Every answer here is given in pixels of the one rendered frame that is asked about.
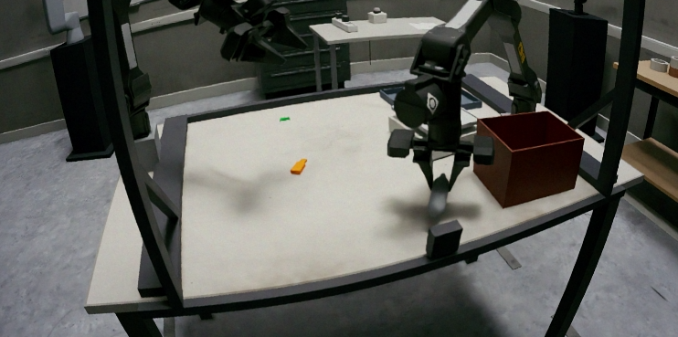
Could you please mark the small orange stepped block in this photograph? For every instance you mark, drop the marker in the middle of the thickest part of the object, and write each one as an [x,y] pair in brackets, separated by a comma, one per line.
[299,166]

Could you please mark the red open box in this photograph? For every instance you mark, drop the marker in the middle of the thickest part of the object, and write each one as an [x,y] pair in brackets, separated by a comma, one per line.
[536,169]

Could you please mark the white digital weighing scale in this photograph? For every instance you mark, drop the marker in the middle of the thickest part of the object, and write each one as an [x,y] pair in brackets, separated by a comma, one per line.
[467,120]

